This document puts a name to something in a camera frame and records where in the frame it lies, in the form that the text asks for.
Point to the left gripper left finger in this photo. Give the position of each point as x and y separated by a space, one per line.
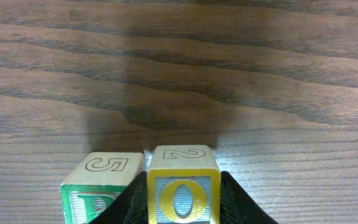
130 207

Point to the yellow O block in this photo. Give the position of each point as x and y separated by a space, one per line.
183 185

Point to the green R block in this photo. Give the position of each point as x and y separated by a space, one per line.
96 182

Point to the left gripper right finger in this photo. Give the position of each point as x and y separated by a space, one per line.
236 205

